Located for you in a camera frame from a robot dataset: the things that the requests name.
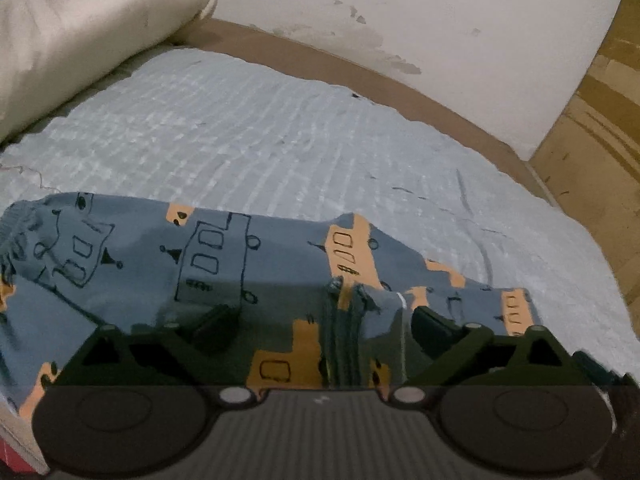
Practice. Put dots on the plywood panel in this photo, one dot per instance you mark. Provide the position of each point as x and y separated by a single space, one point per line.
595 160

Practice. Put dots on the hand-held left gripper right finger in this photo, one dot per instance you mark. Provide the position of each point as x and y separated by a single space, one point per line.
428 332

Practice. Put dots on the rolled cream duvet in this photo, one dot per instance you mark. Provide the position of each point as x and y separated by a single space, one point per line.
85 25

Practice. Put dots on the blue pants with orange cars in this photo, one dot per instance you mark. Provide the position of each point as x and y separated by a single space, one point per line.
150 270

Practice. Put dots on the red strip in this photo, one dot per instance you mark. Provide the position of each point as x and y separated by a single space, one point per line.
12 460

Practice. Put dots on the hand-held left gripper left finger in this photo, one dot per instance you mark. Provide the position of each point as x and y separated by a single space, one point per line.
220 329

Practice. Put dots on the light blue striped quilt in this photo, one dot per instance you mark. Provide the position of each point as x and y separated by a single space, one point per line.
250 135

